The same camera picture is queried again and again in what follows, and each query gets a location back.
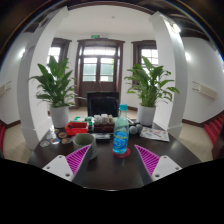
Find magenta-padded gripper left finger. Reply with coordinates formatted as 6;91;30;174
41;143;94;186

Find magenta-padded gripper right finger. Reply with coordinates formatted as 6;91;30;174
133;143;184;185

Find clear blue-capped water bottle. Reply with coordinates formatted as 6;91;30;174
112;104;130;156

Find printed paper leaflet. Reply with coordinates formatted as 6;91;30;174
139;126;170;143

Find grey-green ceramic mug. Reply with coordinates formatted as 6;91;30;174
72;132;99;161

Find flat round red coaster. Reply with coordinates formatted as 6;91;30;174
111;148;132;159

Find red plastic box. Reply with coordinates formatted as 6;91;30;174
64;121;89;137

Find grey round microphone heads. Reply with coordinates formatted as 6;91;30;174
128;123;144;135

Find green and white box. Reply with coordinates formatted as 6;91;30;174
73;116;93;124

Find brown box of white packets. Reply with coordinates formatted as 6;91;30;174
92;113;116;134

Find red carpeted staircase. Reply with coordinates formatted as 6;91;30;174
203;113;224;148
0;119;8;154

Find black chair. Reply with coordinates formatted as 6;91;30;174
86;91;120;118

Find broad-leaf plant in white pot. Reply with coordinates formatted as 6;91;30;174
28;56;81;129
124;56;181;127

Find dark wooden glazed door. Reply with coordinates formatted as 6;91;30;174
74;38;125;108

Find dark-framed window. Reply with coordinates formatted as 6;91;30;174
46;37;73;88
131;40;159;88

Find white wall-mounted unit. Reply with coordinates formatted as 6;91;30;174
191;80;219;100
0;80;13;98

